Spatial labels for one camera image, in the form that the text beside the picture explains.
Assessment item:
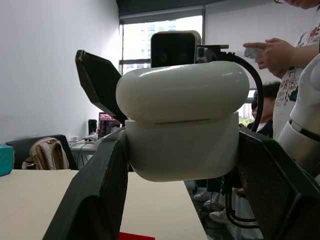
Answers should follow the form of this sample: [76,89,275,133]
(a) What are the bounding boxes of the laptop with colourful screen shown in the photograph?
[97,111,126,139]

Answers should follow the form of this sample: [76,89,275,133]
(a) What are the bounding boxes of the white sneaker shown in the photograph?
[208,209,232,225]
[193,190,219,204]

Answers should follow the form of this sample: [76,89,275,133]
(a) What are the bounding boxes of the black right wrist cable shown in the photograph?
[195,44,264,133]

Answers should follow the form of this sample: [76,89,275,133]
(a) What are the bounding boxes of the black left wrist cables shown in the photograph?
[219,174,261,229]

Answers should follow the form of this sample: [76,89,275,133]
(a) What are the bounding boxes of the person's left hand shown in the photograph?
[267,65,295,79]

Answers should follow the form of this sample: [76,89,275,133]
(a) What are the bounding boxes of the beige and white backpack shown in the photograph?
[21,136,71,172]

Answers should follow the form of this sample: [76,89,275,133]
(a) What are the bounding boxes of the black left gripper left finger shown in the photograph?
[42,129,130,240]

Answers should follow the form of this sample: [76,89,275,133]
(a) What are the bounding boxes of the black tumbler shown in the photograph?
[87,119,98,137]

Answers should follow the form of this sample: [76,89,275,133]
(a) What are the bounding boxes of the seated person with black hair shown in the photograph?
[246,80,283,139]

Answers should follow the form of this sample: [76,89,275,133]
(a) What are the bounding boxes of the white background desk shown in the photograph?
[68,136,107,171]

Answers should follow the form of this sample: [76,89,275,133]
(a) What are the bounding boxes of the white patterned phone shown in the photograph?
[243,47,265,60]

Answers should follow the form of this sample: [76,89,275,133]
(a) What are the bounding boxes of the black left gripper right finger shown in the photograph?
[236,129,320,240]

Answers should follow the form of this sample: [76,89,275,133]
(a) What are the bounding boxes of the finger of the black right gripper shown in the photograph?
[75,49,129,121]

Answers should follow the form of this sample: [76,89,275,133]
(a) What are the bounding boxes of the teal box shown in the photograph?
[0,144,14,177]

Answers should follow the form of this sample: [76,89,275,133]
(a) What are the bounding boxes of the white earbuds charging case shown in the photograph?
[115,61,251,183]

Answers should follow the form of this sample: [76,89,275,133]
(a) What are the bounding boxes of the person in white printed shirt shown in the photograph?
[272,0,320,141]

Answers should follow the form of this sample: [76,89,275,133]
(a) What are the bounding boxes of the window with dark frame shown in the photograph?
[118,14,206,76]

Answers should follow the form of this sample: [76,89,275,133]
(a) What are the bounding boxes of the person's right hand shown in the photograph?
[243,37,301,70]

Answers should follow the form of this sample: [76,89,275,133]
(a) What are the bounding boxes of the head camera module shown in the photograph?
[150,30,202,69]

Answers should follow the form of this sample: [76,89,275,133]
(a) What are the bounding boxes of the red flat object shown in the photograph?
[119,231,156,240]

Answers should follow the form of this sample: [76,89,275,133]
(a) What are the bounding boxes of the black office chair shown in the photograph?
[5,134,79,171]

